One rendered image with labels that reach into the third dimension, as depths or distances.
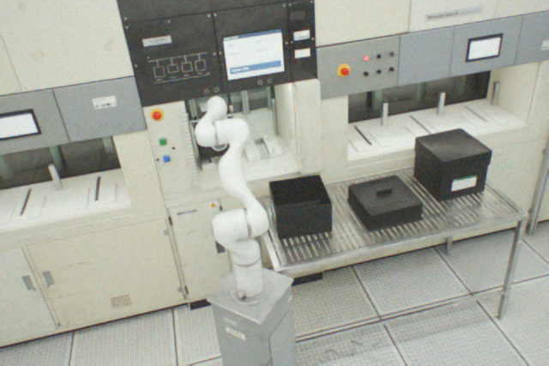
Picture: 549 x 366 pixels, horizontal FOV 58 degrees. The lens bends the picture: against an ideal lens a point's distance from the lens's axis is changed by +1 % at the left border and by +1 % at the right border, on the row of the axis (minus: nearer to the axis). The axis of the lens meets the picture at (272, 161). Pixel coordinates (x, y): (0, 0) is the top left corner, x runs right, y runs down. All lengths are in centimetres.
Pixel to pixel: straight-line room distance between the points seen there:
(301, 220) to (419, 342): 106
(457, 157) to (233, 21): 130
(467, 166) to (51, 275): 230
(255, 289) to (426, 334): 126
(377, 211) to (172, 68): 120
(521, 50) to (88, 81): 226
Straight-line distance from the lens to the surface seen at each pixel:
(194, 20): 235
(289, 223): 242
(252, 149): 296
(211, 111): 209
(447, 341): 310
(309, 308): 318
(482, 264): 359
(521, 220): 280
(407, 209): 254
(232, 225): 195
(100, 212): 278
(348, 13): 253
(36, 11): 237
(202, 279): 311
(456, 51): 286
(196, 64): 241
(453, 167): 267
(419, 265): 349
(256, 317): 214
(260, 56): 244
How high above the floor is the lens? 236
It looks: 31 degrees down
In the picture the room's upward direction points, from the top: 5 degrees counter-clockwise
